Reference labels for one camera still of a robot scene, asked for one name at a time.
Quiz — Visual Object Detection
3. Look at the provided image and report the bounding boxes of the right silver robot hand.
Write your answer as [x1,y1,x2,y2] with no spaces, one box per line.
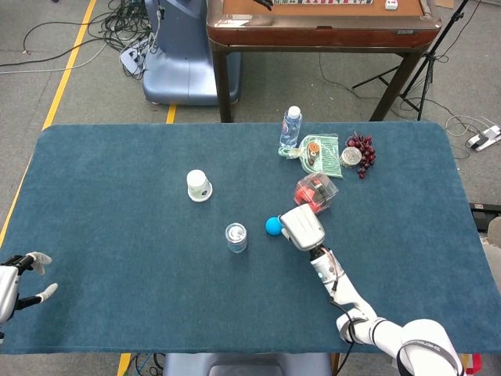
[278,204,326,251]

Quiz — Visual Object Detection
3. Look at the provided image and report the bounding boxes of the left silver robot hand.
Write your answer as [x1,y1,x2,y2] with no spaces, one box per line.
[0,251,59,324]

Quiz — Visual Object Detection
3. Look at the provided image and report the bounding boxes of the blue foam ball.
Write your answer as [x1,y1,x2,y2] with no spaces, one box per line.
[265,215,283,237]

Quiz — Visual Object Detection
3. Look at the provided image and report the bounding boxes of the red item in clear box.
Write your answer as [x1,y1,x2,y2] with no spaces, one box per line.
[293,172,339,215]

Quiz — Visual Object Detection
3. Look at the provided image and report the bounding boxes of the white floral paper cup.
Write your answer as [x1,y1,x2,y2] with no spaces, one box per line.
[186,169,214,203]

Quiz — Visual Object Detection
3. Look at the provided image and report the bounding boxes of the small bottle with blue label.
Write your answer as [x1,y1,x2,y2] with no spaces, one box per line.
[227,225,247,251]

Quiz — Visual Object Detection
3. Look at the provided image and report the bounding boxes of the green printed plastic bag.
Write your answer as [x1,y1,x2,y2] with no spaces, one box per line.
[278,134,344,179]

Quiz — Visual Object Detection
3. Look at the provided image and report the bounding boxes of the small round clear-lid tin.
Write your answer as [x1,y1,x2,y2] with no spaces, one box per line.
[340,146,362,168]

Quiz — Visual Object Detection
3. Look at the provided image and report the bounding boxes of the dark red grape bunch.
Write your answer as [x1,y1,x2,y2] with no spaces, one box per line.
[345,132,377,180]

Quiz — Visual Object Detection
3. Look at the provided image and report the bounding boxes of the clear plastic water bottle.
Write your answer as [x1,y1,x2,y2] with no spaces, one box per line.
[279,106,303,150]

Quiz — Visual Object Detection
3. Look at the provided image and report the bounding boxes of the blue carpet table cover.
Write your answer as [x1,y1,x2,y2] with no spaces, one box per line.
[0,121,483,356]

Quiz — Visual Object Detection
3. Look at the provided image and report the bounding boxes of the blue-grey robot torso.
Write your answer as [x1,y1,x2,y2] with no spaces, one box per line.
[162,352,333,376]

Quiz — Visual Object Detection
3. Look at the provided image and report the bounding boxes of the brown mahjong table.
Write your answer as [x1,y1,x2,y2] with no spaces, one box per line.
[206,0,443,123]

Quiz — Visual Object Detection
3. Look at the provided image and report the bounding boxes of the row of upright mahjong tiles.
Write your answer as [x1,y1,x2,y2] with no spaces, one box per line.
[272,0,375,6]

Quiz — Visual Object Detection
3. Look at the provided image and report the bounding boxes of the black tripod stand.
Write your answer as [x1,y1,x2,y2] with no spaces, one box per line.
[351,0,470,121]

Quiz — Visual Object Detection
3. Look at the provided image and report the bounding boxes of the white power strip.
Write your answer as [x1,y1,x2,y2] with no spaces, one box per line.
[119,38,152,74]

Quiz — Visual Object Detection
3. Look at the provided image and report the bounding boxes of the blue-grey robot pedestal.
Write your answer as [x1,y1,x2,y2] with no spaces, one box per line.
[142,0,242,106]

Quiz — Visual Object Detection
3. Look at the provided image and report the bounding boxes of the black floor cable bundle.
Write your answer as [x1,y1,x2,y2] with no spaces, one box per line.
[0,0,157,81]

